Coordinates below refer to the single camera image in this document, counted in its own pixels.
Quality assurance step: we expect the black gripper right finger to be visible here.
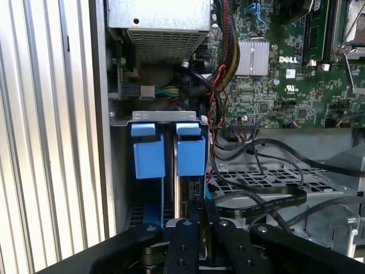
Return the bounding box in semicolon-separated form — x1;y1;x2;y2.
205;199;365;274

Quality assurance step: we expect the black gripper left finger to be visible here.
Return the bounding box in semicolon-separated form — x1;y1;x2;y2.
35;199;204;274

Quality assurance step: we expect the hard disk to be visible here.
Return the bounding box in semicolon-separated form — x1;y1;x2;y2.
170;122;210;220
130;122;167;229

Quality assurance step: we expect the metal disk bay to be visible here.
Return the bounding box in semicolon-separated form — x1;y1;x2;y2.
109;111;212;229

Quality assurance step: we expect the black RAM slot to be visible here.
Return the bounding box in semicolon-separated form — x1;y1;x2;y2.
302;0;331;65

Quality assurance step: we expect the perforated metal drive cage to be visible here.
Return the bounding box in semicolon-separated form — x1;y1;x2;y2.
209;159;365;232

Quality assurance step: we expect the dark grey PC case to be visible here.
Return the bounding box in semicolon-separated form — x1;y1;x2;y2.
88;0;365;257

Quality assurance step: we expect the green motherboard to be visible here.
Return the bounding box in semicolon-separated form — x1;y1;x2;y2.
209;0;365;135

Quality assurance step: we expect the silver ribbed heat sink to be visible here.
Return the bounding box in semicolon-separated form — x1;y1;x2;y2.
238;39;270;76

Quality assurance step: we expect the silver power supply unit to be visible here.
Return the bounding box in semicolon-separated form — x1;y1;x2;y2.
107;0;212;62

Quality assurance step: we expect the CPU socket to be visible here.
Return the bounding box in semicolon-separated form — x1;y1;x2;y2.
330;0;365;95

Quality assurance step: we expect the multi-pin wire connector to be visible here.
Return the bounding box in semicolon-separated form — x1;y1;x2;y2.
230;122;257;141

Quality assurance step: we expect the round black disk wire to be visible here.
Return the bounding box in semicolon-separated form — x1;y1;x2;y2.
212;138;365;178

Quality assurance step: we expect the green yellow wire bundle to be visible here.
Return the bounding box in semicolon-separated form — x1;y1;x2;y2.
155;87;181;100

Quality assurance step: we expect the braided power wire bundle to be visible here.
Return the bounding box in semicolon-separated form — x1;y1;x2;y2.
215;0;242;86

